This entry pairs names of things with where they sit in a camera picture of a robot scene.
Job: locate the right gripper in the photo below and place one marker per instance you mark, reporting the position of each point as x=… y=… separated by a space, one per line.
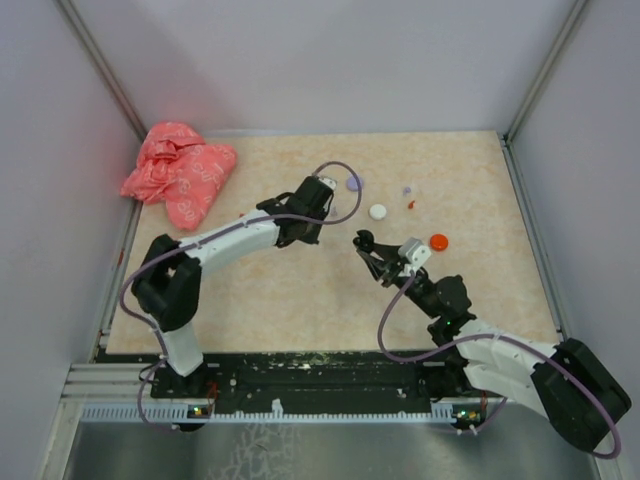
x=391 y=264

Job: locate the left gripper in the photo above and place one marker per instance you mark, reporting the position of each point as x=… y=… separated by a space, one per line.
x=312 y=238

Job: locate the black earbud charging case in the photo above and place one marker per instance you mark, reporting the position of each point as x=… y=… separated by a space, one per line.
x=364 y=240

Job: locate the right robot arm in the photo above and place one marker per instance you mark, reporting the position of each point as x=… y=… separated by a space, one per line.
x=565 y=383

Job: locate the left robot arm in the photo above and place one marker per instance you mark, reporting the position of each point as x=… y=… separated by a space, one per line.
x=168 y=291

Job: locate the white earbud charging case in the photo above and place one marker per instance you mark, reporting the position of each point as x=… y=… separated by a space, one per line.
x=378 y=212

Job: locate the orange earbud charging case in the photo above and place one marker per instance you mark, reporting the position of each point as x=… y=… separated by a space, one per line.
x=438 y=242

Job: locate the purple earbud charging case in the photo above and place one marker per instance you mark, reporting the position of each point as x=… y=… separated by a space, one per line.
x=354 y=183

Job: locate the pink crumpled cloth bag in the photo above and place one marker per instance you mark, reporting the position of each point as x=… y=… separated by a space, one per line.
x=175 y=166

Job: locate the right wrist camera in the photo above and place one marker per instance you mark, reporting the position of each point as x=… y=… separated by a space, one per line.
x=414 y=251

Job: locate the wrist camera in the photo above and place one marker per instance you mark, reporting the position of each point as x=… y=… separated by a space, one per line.
x=414 y=251
x=328 y=182

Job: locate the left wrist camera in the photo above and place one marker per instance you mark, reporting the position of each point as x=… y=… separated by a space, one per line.
x=328 y=182

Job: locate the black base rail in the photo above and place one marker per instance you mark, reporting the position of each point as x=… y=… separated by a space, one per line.
x=359 y=382

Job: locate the white cable duct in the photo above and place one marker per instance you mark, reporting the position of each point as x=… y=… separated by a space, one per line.
x=178 y=413

